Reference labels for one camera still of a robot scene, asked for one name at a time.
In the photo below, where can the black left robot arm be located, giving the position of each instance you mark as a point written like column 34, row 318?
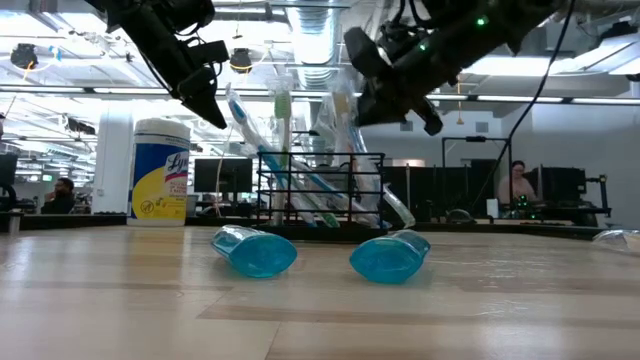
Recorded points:
column 150, row 40

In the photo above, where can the silver ventilation duct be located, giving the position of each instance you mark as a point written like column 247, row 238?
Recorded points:
column 315, row 30

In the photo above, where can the long ceiling light strip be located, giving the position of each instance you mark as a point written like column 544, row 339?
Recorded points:
column 135, row 91

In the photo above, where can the person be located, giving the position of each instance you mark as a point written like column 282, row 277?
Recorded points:
column 60, row 202
column 517, row 187

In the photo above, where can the bagged blue white toothbrush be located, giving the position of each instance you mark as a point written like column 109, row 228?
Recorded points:
column 357, row 140
column 325, row 182
column 239, row 111
column 247, row 150

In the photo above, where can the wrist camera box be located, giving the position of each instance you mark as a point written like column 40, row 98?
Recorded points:
column 362, row 47
column 210, row 52

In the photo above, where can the black table frame rail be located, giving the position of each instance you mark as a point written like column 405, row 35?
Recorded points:
column 75, row 221

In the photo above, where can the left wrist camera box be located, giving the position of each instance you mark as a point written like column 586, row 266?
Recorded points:
column 210, row 52

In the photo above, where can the white building column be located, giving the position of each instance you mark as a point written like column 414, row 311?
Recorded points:
column 112, row 160

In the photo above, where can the blue mouthwash bottle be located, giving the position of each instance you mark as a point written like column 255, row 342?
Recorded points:
column 255, row 255
column 390, row 260

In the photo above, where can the white cup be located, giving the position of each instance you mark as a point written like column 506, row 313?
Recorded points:
column 493, row 207

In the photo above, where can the Lysol wipes canister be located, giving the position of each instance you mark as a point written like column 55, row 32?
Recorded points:
column 160, row 190

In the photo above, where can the black ceiling device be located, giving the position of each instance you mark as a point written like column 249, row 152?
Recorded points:
column 241, row 60
column 23, row 56

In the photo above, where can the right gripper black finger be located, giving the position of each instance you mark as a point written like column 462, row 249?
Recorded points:
column 430, row 117
column 382, row 102

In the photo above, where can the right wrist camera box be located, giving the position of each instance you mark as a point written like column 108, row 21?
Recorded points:
column 362, row 47

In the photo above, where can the black computer monitor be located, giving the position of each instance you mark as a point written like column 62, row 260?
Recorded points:
column 562, row 185
column 225, row 175

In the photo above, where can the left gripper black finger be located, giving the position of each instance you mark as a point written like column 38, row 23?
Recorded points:
column 215, row 95
column 202, row 105

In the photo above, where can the black metal frame stand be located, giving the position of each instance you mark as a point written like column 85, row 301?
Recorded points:
column 475, row 139

